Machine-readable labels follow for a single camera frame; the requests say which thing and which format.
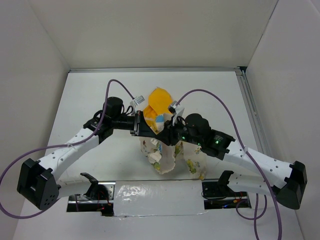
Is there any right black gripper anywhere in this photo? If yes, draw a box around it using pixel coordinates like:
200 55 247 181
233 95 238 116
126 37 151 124
155 114 203 145

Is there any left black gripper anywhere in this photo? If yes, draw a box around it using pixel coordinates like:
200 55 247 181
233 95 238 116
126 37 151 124
111 110 156 138

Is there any yellow and cream baby jacket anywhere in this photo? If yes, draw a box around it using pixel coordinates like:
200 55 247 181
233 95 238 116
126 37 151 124
139 87 207 180

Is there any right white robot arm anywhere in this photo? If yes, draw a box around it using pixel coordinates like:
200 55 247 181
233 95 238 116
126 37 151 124
155 113 308 210

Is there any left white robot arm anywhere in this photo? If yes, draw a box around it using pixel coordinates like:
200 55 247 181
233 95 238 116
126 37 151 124
17 96 154 211

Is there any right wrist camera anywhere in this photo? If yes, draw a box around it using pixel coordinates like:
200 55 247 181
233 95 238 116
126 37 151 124
168 101 185 126

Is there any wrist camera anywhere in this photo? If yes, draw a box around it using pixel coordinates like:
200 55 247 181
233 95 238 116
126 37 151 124
130 95 145 106
168 101 185 126

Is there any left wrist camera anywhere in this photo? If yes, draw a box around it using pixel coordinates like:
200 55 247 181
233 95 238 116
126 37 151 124
130 95 145 106

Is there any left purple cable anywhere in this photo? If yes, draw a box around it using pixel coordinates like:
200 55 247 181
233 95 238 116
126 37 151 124
0 79 137 219

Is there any purple cable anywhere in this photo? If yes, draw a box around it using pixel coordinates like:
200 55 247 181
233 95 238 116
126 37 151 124
174 88 283 240
0 79 137 219

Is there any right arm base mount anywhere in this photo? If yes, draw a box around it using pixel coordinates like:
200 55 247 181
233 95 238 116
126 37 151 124
201 170 251 210

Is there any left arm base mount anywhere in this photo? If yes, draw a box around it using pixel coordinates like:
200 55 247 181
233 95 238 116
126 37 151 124
66 172 116 217

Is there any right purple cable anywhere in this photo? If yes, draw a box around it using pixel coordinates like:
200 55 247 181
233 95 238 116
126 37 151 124
174 88 283 240

